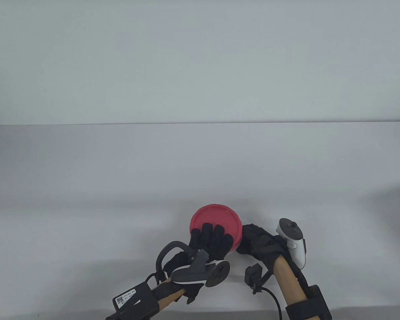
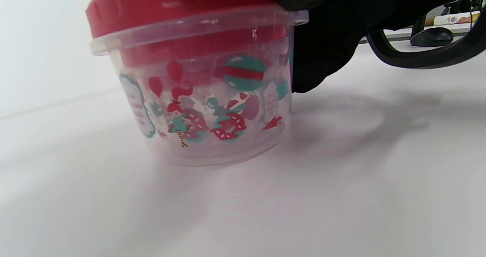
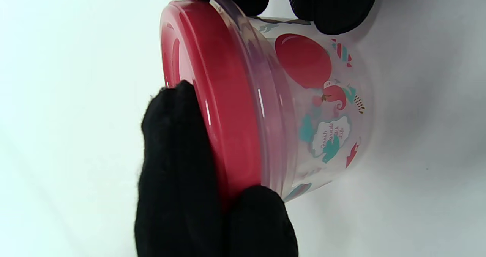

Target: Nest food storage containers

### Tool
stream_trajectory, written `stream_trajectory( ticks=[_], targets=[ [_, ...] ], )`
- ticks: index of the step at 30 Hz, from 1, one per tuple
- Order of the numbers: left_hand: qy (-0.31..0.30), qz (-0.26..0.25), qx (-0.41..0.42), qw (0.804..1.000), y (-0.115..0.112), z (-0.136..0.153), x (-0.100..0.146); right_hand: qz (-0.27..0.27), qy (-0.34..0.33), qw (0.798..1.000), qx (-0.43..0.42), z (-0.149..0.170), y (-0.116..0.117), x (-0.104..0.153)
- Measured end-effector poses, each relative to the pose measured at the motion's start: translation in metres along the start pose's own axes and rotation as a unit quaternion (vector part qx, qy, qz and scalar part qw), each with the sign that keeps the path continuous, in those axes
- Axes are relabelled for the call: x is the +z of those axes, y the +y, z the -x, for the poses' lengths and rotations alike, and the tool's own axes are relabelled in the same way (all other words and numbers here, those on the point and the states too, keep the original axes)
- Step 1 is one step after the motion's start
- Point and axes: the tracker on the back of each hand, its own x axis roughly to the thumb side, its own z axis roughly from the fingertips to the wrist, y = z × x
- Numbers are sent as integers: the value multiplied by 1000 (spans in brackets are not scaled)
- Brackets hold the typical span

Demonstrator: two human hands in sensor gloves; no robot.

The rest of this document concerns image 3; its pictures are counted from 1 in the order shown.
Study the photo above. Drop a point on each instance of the person's right hand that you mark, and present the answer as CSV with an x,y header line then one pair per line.
x,y
334,6

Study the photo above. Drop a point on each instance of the red plastic lid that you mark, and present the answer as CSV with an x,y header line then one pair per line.
x,y
228,97

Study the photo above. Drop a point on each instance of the person's left hand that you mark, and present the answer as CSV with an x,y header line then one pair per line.
x,y
178,173

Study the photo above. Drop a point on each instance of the clear printed plastic container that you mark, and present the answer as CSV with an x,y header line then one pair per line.
x,y
303,135

